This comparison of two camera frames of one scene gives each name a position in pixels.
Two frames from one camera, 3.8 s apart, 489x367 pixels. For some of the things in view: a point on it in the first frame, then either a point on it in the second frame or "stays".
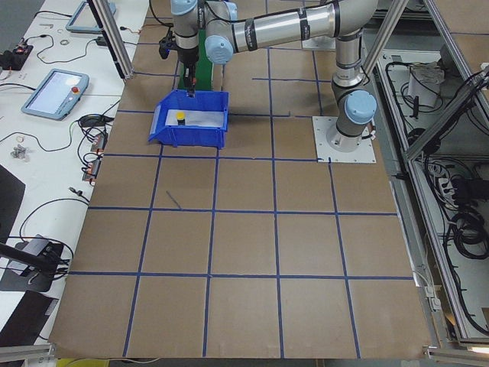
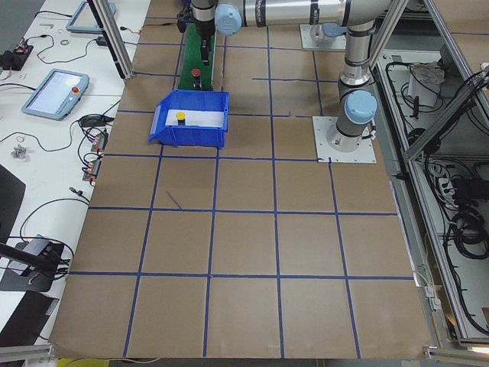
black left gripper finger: x=189 y=82 to x=204 y=51
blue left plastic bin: x=191 y=136 stays
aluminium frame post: x=111 y=31 stays
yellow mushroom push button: x=180 y=117 stays
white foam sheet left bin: x=196 y=118 stays
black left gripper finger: x=194 y=82 to x=208 y=51
